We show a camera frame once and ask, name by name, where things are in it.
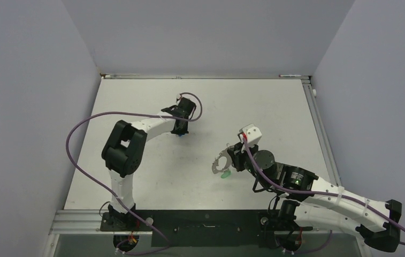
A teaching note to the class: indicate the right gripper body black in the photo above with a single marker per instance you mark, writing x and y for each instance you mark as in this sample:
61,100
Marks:
243,160

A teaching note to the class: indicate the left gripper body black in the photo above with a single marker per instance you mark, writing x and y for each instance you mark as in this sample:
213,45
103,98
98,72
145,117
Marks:
184,130

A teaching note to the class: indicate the metal key organizer plate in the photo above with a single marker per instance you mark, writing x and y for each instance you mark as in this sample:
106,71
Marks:
223,161

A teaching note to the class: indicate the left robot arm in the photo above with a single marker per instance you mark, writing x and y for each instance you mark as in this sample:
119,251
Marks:
123,151

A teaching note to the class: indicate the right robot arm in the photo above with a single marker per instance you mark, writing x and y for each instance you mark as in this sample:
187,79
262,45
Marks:
311,201

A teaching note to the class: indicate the green key tag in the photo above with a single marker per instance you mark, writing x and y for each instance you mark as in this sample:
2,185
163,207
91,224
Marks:
225,174

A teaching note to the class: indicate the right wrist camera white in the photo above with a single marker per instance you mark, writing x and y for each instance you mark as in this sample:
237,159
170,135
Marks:
251,133

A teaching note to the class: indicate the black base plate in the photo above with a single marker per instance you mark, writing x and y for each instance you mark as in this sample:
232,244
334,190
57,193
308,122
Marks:
207,228

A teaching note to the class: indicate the aluminium frame rail back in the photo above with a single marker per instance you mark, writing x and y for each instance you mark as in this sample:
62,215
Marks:
198,76

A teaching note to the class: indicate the aluminium frame rail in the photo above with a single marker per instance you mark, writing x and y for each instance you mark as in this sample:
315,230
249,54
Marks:
198,76
90,222
328,156

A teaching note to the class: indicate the aluminium frame rail right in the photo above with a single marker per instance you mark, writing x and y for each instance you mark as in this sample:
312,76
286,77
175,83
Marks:
328,156

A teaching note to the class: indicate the aluminium frame rail front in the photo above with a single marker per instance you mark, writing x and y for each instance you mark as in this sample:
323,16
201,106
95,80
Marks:
90,222

